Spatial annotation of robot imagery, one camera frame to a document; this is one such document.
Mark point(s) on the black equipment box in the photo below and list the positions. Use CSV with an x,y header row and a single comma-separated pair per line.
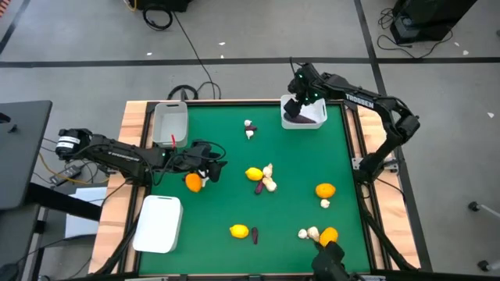
x,y
429,19

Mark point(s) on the white garlic bulb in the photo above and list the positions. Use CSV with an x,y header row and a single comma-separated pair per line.
x,y
203,179
267,171
270,185
247,123
325,203
249,134
302,233
313,233

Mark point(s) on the red chili pepper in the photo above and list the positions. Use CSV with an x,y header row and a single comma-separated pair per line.
x,y
173,141

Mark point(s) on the black table frame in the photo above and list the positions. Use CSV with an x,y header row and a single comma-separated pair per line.
x,y
347,125

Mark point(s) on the grey plastic basket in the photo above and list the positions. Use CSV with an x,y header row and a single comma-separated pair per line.
x,y
170,125

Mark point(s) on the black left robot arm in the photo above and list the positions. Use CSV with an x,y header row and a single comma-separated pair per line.
x,y
117,154

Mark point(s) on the green table mat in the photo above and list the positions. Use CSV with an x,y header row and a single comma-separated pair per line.
x,y
218,210

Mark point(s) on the white rounded plastic basket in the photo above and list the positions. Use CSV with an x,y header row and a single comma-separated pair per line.
x,y
158,224

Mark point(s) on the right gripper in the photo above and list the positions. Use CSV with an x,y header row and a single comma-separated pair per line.
x,y
308,84

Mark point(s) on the wooden side board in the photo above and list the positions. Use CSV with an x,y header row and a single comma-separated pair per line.
x,y
113,210
394,218

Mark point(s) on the black caster wheel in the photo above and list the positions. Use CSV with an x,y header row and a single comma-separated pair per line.
x,y
473,206
484,265

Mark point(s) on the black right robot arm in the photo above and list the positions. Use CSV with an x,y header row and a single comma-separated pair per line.
x,y
390,105

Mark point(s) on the yellow lemon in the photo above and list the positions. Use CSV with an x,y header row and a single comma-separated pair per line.
x,y
254,174
239,231

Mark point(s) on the orange fruit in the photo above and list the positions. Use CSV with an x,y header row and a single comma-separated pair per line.
x,y
325,190
329,235
192,183

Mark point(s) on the black desk frame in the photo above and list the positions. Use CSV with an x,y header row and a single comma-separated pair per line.
x,y
66,203

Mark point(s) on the small purple eggplant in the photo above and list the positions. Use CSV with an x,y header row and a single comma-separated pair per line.
x,y
252,127
259,188
255,235

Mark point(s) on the black equipment base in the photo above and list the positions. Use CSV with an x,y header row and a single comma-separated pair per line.
x,y
164,4

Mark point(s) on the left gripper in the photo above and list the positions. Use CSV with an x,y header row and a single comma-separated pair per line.
x,y
201,154

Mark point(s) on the grey desk top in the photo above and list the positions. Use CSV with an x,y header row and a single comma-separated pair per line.
x,y
23,148

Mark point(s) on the white square plastic basket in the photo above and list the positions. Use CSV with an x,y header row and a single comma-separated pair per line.
x,y
316,114

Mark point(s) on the white sheet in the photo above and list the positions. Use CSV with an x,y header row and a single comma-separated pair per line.
x,y
84,218

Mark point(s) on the large purple eggplant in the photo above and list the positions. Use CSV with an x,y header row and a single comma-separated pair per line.
x,y
301,119

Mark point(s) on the black power adapter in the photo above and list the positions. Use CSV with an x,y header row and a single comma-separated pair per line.
x,y
64,175

